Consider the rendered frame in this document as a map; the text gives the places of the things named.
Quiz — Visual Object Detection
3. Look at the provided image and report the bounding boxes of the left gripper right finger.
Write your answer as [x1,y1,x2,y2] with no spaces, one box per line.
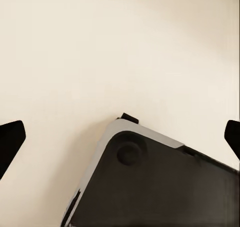
[224,120,240,160]

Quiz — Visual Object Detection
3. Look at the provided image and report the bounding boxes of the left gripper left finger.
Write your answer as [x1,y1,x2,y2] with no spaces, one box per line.
[0,120,26,180]

